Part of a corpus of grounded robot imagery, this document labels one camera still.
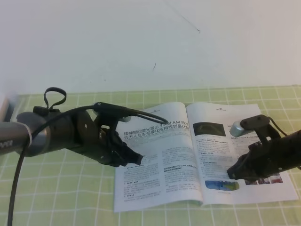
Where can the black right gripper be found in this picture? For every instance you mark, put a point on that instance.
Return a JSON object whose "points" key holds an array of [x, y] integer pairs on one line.
{"points": [[262, 161]]}

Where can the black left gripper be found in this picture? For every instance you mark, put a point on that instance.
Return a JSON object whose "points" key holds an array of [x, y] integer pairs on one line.
{"points": [[95, 139]]}

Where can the white robotics magazine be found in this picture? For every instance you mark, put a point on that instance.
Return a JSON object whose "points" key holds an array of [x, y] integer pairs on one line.
{"points": [[188, 158]]}

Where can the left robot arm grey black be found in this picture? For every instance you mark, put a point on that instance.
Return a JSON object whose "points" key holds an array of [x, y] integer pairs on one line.
{"points": [[13, 135]]}

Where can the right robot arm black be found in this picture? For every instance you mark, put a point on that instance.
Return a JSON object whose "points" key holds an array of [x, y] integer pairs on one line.
{"points": [[293, 151]]}

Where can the green checkered tablecloth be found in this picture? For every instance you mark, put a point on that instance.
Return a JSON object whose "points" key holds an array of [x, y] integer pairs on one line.
{"points": [[66, 189]]}

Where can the beige board at left edge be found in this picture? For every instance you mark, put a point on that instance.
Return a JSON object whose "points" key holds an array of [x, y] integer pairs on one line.
{"points": [[7, 105]]}

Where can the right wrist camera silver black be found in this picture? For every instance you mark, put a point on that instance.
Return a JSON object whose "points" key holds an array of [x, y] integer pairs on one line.
{"points": [[264, 127]]}

